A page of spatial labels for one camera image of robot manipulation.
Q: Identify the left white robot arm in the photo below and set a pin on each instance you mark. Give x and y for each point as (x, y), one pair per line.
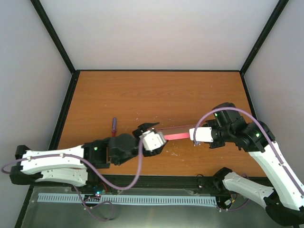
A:
(79, 165)

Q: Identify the light blue cable duct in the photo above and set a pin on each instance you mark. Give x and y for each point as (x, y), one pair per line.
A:
(132, 200)

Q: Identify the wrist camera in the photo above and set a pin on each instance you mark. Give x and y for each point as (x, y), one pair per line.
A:
(201, 135)
(152, 140)

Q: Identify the pink picture frame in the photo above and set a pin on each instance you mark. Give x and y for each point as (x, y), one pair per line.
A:
(176, 132)

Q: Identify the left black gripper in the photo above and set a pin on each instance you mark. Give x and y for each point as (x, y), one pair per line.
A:
(155, 151)

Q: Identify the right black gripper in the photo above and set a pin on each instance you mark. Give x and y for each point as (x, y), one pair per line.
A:
(211, 122)

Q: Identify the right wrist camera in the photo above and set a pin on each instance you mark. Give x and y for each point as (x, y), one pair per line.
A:
(201, 135)

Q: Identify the black enclosure frame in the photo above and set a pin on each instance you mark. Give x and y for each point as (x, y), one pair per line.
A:
(71, 89)

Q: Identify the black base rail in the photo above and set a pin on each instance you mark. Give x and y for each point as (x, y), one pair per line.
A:
(162, 182)

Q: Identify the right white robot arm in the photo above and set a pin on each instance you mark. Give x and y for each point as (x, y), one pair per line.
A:
(283, 201)

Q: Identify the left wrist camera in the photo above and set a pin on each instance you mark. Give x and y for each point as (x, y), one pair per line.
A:
(152, 140)

